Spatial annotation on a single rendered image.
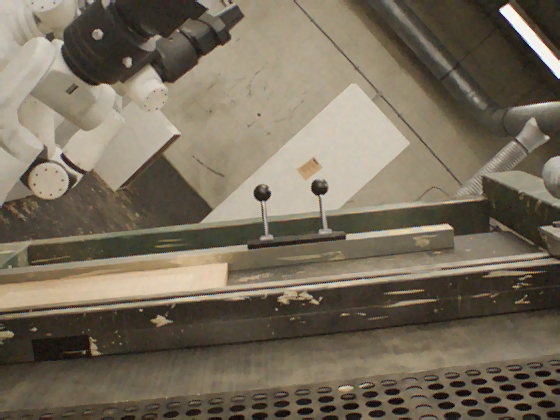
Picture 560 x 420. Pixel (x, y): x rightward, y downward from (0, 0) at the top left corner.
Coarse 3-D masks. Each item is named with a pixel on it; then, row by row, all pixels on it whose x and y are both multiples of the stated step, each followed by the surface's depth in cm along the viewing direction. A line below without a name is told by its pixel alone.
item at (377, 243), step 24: (360, 240) 149; (384, 240) 149; (408, 240) 149; (432, 240) 150; (48, 264) 153; (72, 264) 151; (96, 264) 149; (120, 264) 149; (144, 264) 149; (168, 264) 149; (192, 264) 149; (240, 264) 149; (264, 264) 149; (288, 264) 150
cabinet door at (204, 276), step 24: (216, 264) 148; (0, 288) 145; (24, 288) 143; (48, 288) 143; (72, 288) 141; (96, 288) 140; (120, 288) 138; (144, 288) 136; (168, 288) 135; (192, 288) 132
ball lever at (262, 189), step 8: (264, 184) 154; (256, 192) 153; (264, 192) 153; (264, 200) 154; (264, 208) 153; (264, 216) 152; (264, 224) 152; (264, 232) 151; (264, 240) 150; (272, 240) 150
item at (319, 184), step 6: (318, 180) 154; (324, 180) 154; (312, 186) 154; (318, 186) 153; (324, 186) 153; (312, 192) 154; (318, 192) 153; (324, 192) 154; (318, 198) 154; (324, 210) 153; (324, 216) 152; (324, 222) 152; (324, 228) 151; (324, 234) 150; (330, 234) 150
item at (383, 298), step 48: (240, 288) 110; (288, 288) 107; (336, 288) 106; (384, 288) 106; (432, 288) 106; (480, 288) 107; (528, 288) 107; (0, 336) 106; (48, 336) 106; (96, 336) 106; (144, 336) 106; (192, 336) 107; (240, 336) 107; (288, 336) 107
